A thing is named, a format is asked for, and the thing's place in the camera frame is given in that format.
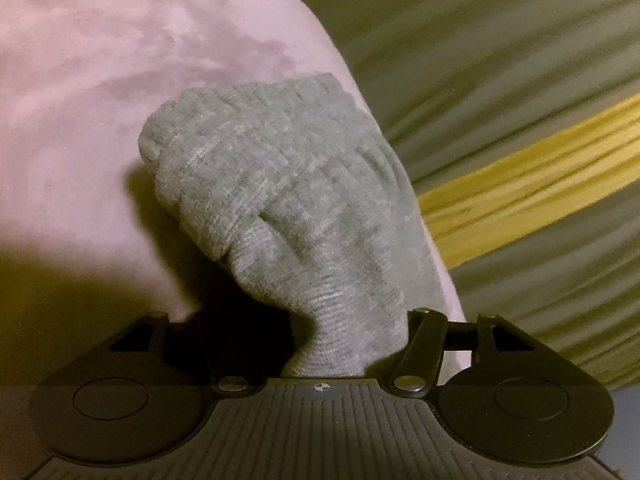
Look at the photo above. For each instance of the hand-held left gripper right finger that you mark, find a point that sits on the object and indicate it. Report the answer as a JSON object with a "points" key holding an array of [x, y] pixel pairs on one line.
{"points": [[425, 345]]}

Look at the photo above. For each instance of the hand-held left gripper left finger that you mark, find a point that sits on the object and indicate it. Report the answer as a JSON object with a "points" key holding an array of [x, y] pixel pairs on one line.
{"points": [[220, 355]]}

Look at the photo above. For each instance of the grey sweatpants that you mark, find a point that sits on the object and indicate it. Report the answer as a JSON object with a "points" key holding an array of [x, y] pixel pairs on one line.
{"points": [[300, 200]]}

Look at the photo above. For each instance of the yellow curtain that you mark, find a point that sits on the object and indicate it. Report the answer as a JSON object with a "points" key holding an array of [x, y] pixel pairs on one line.
{"points": [[530, 190]]}

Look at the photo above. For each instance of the pink bed blanket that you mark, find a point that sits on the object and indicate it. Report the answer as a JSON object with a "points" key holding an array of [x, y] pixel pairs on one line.
{"points": [[100, 85]]}

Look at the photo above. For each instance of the green curtain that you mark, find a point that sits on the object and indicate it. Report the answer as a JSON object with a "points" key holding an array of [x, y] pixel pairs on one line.
{"points": [[475, 45]]}

